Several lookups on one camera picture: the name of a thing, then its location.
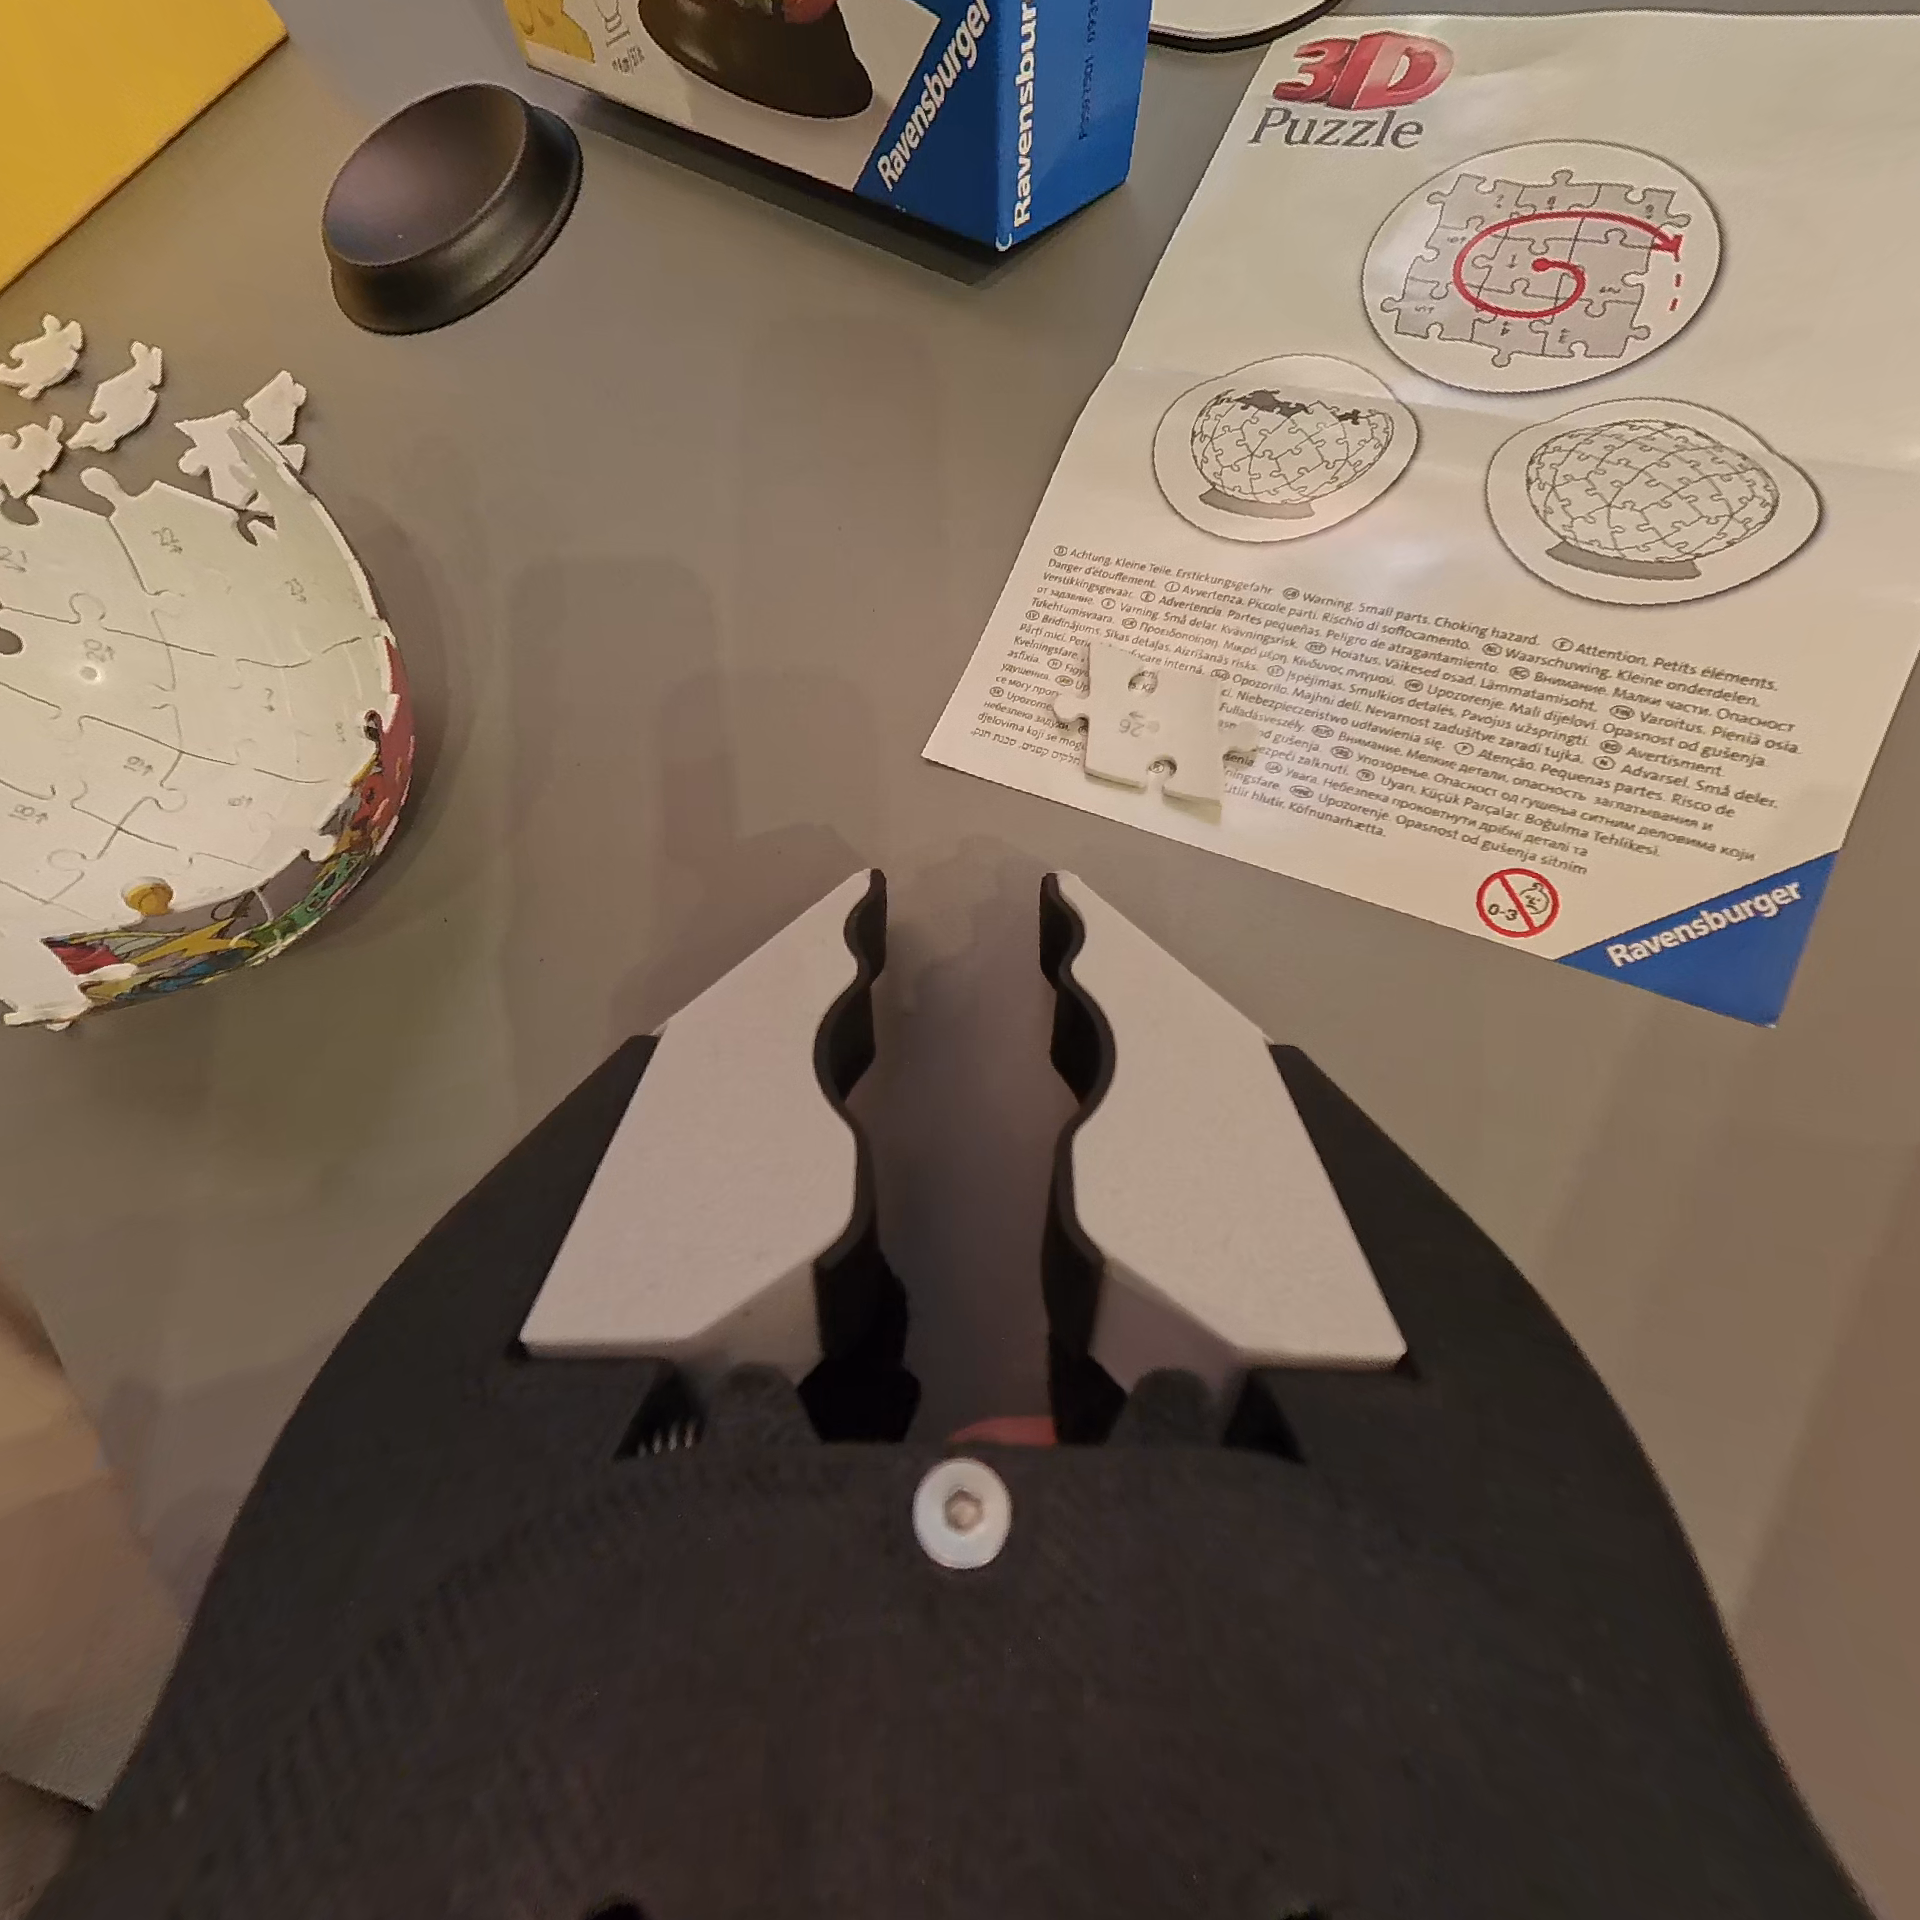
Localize blue puzzle box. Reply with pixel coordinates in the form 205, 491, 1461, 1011
509, 0, 1157, 257

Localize black round display stand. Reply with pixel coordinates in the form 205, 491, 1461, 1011
319, 84, 585, 337

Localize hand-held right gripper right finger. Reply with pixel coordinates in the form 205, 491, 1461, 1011
1039, 871, 1412, 1444

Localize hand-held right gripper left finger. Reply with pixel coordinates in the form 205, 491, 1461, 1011
517, 866, 916, 1444

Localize yellow plastic bin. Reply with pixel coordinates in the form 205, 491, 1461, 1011
0, 0, 291, 295

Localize white round coaster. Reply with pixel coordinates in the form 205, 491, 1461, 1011
1153, 0, 1359, 58

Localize half-built puzzle ball shell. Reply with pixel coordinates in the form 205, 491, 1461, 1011
0, 411, 414, 1034

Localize white instruction leaflet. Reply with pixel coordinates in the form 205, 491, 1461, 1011
922, 18, 1920, 1034

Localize person's beige trousers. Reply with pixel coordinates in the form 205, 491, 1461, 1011
0, 1260, 166, 1808

